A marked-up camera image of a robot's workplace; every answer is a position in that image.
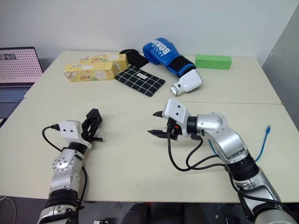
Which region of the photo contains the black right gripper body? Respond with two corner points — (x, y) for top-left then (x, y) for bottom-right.
(165, 118), (187, 141)

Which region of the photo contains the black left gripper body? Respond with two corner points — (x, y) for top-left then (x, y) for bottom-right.
(81, 120), (100, 143)

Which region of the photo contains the blue Ethernet cable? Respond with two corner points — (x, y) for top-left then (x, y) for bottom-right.
(208, 125), (272, 163)

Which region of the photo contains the yellow printed carton box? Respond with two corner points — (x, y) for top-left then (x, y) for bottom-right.
(79, 54), (130, 69)
(63, 61), (126, 83)

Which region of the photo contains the black white checkered cloth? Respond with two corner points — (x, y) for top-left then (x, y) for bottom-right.
(114, 65), (166, 98)

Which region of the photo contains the white plastic robot hand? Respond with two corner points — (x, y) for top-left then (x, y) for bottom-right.
(170, 68), (204, 97)

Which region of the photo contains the blue boxing glove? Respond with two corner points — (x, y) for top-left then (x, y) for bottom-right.
(142, 37), (197, 78)

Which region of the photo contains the black fabric pouch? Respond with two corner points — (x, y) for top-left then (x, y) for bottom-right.
(119, 48), (149, 67)

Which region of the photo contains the green rectangular block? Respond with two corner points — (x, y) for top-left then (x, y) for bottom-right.
(194, 54), (233, 70)

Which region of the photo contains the open laptop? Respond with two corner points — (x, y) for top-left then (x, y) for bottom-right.
(0, 46), (44, 128)

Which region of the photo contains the clear plastic disc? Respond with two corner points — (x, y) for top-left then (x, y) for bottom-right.
(0, 195), (17, 224)

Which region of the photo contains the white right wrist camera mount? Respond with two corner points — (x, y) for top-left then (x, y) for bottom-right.
(163, 98), (191, 136)

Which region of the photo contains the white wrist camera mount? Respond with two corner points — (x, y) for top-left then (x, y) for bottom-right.
(59, 119), (92, 148)
(163, 98), (191, 136)

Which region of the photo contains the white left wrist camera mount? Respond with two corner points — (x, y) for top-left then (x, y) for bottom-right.
(59, 119), (92, 148)

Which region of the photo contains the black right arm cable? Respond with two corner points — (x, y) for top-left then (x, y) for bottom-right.
(166, 133), (292, 221)

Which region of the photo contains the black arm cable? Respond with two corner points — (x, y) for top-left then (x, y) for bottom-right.
(166, 133), (292, 221)
(42, 124), (88, 210)

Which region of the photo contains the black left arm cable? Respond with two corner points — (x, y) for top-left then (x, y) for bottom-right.
(42, 124), (88, 210)

